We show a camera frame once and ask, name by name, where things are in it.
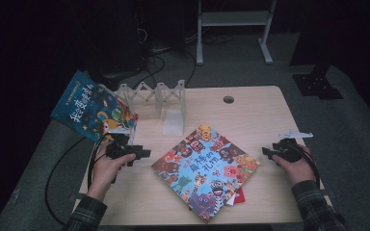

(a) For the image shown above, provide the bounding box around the person's right hand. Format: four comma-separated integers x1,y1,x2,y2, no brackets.
272,143,317,187

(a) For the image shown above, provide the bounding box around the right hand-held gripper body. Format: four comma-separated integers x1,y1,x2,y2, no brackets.
272,130,314,167

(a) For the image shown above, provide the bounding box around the black floor cable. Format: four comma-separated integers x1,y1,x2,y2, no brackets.
131,54,167,90
182,46,198,89

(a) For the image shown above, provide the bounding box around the white metal stand frame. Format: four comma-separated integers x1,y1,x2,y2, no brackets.
196,0,278,66

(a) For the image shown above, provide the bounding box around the dark blue picture book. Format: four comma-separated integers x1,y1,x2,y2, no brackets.
50,69,139,143

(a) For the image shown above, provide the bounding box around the person's left hand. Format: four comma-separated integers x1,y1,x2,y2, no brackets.
88,145,137,201

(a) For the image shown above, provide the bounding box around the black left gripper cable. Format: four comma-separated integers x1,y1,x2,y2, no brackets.
44,136,109,227

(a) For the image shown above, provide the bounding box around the black stand base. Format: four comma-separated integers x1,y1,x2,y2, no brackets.
292,64,345,100

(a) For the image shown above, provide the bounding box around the light blue animal picture book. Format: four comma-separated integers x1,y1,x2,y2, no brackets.
150,124,261,224

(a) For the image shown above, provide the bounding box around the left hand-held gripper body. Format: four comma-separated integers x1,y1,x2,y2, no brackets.
103,127,137,167

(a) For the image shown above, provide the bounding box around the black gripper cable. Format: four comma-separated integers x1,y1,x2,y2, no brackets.
44,136,109,227
285,140,322,190

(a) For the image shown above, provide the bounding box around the red book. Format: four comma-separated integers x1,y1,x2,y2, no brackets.
225,187,247,206

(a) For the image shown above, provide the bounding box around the dark equipment case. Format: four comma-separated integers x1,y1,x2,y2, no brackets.
85,0,148,90

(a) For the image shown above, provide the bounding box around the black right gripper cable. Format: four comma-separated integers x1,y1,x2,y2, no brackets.
285,140,322,190

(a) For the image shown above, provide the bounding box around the white expandable book rack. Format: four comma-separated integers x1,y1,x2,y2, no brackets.
114,79,187,138

